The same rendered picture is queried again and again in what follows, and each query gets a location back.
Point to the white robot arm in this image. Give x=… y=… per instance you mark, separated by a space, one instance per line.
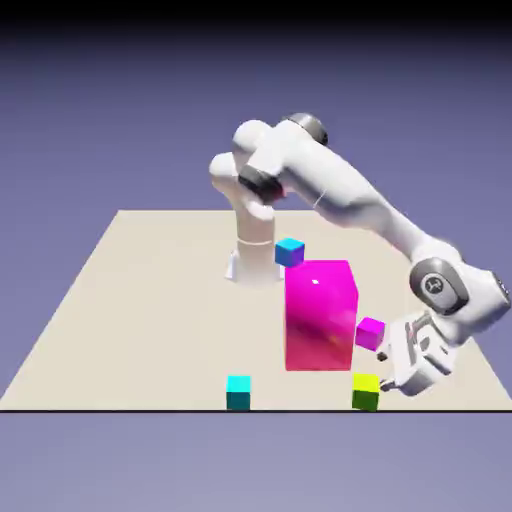
x=332 y=176

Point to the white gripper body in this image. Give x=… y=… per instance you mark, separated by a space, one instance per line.
x=416 y=368

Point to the large pink box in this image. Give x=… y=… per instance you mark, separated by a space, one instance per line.
x=320 y=312

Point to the small yellow cube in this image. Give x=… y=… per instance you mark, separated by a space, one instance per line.
x=365 y=390

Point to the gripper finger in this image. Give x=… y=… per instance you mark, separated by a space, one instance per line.
x=382 y=356
x=386 y=385

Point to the small blue cube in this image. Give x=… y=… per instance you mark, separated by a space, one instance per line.
x=288 y=252

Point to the small magenta cube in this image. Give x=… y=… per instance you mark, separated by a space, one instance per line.
x=369 y=332

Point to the small cyan cube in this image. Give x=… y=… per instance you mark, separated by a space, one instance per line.
x=238 y=392

